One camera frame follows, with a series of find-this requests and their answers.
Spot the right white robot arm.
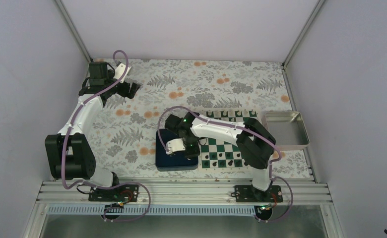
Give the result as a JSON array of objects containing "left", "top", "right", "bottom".
[{"left": 163, "top": 112, "right": 276, "bottom": 202}]

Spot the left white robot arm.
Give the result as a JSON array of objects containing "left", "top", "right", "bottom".
[{"left": 45, "top": 61, "right": 140, "bottom": 201}]

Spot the green white chess board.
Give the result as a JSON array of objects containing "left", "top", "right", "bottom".
[{"left": 198, "top": 109, "right": 261, "bottom": 172}]

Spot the black chess piece row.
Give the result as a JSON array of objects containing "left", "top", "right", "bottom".
[{"left": 200, "top": 151, "right": 250, "bottom": 169}]

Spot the dark blue tray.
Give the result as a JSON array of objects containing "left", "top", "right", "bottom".
[{"left": 155, "top": 132, "right": 198, "bottom": 172}]

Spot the floral table mat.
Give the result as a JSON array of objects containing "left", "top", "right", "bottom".
[{"left": 87, "top": 59, "right": 314, "bottom": 180}]

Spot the silver metal tin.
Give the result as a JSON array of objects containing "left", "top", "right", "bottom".
[{"left": 262, "top": 111, "right": 310, "bottom": 151}]

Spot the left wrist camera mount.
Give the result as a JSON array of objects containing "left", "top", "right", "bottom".
[{"left": 114, "top": 63, "right": 131, "bottom": 81}]

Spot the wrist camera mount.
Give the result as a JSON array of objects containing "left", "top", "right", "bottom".
[
  {"left": 165, "top": 138, "right": 186, "bottom": 155},
  {"left": 114, "top": 63, "right": 131, "bottom": 81}
]

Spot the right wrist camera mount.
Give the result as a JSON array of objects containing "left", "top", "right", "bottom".
[{"left": 165, "top": 138, "right": 186, "bottom": 155}]

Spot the aluminium rail frame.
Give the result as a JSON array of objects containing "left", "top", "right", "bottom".
[{"left": 36, "top": 179, "right": 333, "bottom": 205}]

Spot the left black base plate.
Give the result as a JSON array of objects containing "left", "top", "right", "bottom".
[{"left": 88, "top": 184, "right": 139, "bottom": 203}]

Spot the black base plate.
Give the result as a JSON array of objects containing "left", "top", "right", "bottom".
[
  {"left": 88, "top": 184, "right": 139, "bottom": 203},
  {"left": 230, "top": 185, "right": 283, "bottom": 203}
]

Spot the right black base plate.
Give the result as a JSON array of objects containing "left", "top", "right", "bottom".
[{"left": 230, "top": 185, "right": 283, "bottom": 203}]

